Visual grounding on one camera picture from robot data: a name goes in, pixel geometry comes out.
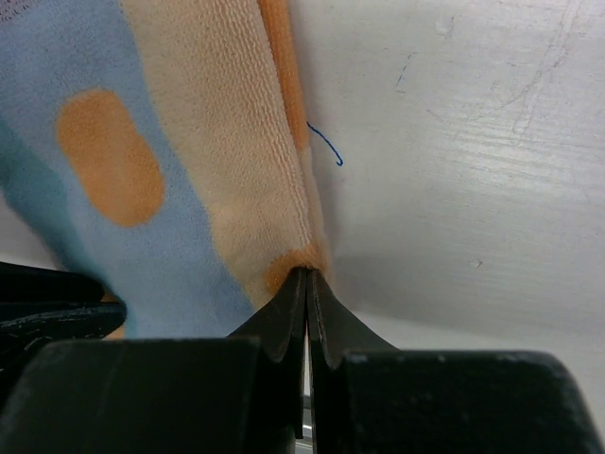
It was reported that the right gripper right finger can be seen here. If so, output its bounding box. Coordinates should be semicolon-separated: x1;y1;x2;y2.
306;271;604;453

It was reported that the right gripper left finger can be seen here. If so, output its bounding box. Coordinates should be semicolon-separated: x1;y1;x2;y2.
1;269;306;453

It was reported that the colourful polka dot towel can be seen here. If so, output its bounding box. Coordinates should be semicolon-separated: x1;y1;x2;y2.
1;1;330;339

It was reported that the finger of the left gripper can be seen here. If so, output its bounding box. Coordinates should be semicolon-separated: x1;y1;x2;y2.
1;262;127;393

